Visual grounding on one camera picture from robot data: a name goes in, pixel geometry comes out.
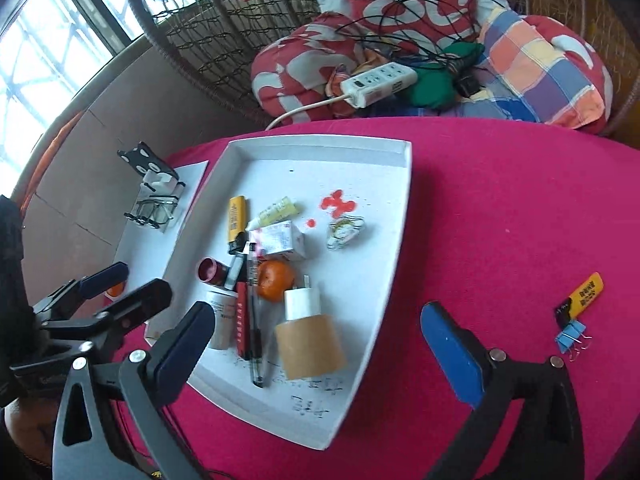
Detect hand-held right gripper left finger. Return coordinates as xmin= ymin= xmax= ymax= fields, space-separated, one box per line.
xmin=52 ymin=301 xmax=217 ymax=480

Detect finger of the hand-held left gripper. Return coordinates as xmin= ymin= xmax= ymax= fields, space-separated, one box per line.
xmin=42 ymin=278 xmax=173 ymax=361
xmin=30 ymin=261 xmax=131 ymax=320

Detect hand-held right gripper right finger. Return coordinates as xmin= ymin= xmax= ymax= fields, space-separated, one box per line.
xmin=420 ymin=301 xmax=585 ymax=480

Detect black pen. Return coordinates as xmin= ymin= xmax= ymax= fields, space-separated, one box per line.
xmin=245 ymin=242 xmax=266 ymax=388

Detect yellow lighter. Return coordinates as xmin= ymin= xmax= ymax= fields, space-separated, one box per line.
xmin=553 ymin=272 xmax=605 ymax=325
xmin=227 ymin=195 xmax=248 ymax=256

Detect white tray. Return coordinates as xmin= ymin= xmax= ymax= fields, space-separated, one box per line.
xmin=144 ymin=134 xmax=415 ymax=452

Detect white cylindrical bottle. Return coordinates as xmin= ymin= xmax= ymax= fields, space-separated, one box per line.
xmin=206 ymin=287 xmax=238 ymax=352

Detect white paper sheet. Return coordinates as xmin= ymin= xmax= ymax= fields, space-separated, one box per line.
xmin=112 ymin=160 xmax=210 ymax=281

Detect small red jar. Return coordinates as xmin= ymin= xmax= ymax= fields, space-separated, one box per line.
xmin=198 ymin=256 xmax=231 ymax=285

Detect black framed glasses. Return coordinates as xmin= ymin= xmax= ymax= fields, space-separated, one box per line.
xmin=124 ymin=195 xmax=183 ymax=233

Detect black silver tube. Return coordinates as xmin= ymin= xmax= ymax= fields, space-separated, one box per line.
xmin=224 ymin=252 xmax=247 ymax=292

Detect blue binder clip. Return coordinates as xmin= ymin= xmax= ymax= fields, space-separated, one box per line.
xmin=554 ymin=321 xmax=593 ymax=362

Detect black cat-shaped glasses stand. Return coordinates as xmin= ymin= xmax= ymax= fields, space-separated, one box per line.
xmin=117 ymin=141 xmax=186 ymax=196

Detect white charger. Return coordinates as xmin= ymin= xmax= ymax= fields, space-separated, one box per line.
xmin=283 ymin=275 xmax=321 ymax=322

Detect brown tape roll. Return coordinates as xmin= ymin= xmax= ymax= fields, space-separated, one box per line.
xmin=274 ymin=314 xmax=348 ymax=380

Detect white medicine box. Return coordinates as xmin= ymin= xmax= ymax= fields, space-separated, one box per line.
xmin=248 ymin=220 xmax=307 ymax=262

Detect magenta tablecloth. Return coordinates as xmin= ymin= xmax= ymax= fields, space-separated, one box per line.
xmin=107 ymin=116 xmax=640 ymax=480

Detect window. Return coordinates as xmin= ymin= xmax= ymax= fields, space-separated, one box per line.
xmin=0 ymin=0 xmax=151 ymax=181

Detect wicker hanging chair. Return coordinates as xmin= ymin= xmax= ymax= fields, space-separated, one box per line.
xmin=117 ymin=0 xmax=640 ymax=136

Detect green cloth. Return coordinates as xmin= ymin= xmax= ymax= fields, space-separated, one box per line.
xmin=407 ymin=40 xmax=486 ymax=110

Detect black power adapter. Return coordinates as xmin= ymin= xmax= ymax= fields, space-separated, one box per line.
xmin=452 ymin=72 xmax=483 ymax=98

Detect white power strip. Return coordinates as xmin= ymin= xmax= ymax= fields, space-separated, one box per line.
xmin=341 ymin=61 xmax=418 ymax=109

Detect round red white cushion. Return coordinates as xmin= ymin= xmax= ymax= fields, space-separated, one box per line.
xmin=520 ymin=14 xmax=613 ymax=133
xmin=251 ymin=10 xmax=381 ymax=121

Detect plaid cushion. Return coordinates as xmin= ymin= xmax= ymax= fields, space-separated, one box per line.
xmin=460 ymin=7 xmax=608 ymax=128

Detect square red white cushion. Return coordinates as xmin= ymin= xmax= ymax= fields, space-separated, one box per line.
xmin=340 ymin=0 xmax=481 ymax=56

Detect white power cord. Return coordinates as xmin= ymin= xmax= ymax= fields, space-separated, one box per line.
xmin=264 ymin=92 xmax=353 ymax=132

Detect black cables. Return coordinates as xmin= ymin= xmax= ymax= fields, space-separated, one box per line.
xmin=332 ymin=0 xmax=501 ymax=73

